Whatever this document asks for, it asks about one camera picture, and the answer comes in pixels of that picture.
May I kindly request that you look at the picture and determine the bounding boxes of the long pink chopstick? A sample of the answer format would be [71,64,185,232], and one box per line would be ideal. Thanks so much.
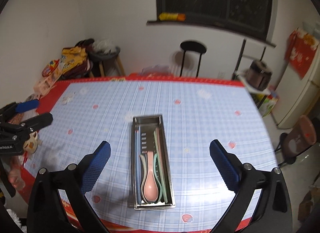
[156,127,162,163]

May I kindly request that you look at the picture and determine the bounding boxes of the cartoon mug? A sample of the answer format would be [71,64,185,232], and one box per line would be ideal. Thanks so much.
[23,132,42,154]

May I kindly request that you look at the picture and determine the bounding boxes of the blue chopstick in tray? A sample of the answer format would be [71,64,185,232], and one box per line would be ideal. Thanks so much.
[135,129,142,205]

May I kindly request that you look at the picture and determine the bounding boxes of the beige grey spoon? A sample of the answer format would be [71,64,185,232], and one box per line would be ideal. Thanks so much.
[139,154,148,201]

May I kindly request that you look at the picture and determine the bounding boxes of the blue plaid table mat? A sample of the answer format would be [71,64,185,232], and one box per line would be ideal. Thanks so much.
[24,79,279,231]

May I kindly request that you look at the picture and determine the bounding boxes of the pink spoon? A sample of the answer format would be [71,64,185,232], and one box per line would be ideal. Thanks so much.
[143,151,158,203]

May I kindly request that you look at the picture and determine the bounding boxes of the stainless steel utensil tray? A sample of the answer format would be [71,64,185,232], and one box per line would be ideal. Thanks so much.
[131,115,176,210]

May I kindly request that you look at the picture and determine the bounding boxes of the teal green spoon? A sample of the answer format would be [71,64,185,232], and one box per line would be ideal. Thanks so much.
[153,153,163,203]

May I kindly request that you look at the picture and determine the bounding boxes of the yellow snack bags pile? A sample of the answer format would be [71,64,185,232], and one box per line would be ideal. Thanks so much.
[42,46,87,77]

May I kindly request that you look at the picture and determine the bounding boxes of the brown trash bin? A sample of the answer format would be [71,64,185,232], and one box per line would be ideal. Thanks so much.
[283,115,317,159]

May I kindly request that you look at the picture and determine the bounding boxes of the white refrigerator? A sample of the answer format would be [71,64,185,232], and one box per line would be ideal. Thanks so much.
[271,40,320,130]

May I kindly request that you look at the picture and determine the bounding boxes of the brown rice cooker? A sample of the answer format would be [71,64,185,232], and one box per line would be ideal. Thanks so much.
[246,60,272,91]

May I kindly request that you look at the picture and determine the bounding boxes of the grey wooden stool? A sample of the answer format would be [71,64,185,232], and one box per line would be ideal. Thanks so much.
[88,46,126,77]

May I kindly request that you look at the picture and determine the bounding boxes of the black metal shelf rack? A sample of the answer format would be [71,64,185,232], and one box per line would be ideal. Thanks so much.
[231,38,270,96]

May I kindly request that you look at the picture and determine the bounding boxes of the black round stool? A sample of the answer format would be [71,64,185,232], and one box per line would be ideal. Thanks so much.
[179,40,207,78]

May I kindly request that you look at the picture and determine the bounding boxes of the yellow snack bag on sill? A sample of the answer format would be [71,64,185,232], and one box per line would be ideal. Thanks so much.
[158,12,186,22]

